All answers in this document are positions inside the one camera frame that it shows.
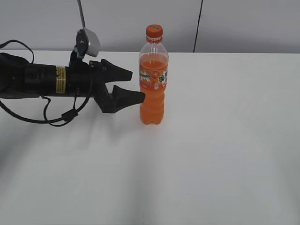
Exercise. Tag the orange soda plastic bottle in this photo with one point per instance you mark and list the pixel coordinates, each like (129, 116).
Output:
(153, 75)

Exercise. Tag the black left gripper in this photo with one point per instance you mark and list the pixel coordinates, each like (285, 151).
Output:
(82, 80)

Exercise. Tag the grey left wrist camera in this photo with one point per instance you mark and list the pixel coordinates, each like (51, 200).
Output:
(87, 42)

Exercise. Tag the orange bottle cap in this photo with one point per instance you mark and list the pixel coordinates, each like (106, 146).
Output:
(154, 31)

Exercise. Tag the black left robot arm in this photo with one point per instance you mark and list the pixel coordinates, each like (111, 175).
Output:
(20, 79)

